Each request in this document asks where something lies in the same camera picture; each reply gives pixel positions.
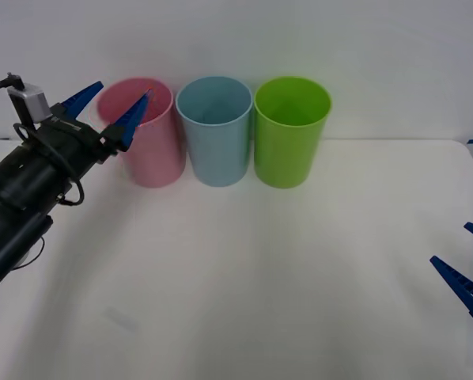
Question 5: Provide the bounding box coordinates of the pale blue plastic bin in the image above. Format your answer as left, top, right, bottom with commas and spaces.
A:
175, 75, 254, 188

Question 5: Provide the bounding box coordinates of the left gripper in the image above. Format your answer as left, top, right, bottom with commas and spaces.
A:
33, 81, 153, 180

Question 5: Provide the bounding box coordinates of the pink plastic bin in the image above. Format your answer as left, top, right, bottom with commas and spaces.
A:
96, 76, 186, 188

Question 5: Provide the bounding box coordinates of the green plastic bin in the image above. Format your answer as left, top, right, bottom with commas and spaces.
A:
253, 75, 332, 189

